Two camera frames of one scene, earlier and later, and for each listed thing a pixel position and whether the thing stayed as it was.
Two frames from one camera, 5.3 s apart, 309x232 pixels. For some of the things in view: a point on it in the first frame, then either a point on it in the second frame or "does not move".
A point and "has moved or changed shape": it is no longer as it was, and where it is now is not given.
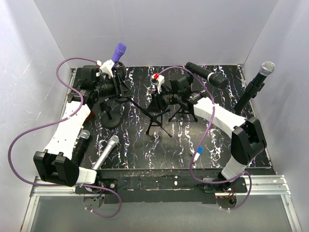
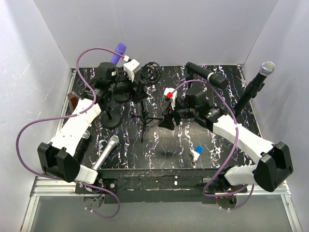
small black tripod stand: [184, 107] has moved or changed shape
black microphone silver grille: [266, 68] does not move
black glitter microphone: [78, 153] does not move
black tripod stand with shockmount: [153, 118] → [151, 73]
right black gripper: [156, 105] → [167, 123]
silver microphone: [112, 142] does not move
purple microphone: [120, 49] does not move
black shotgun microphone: [217, 79] does not move
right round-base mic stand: [250, 92] does not move
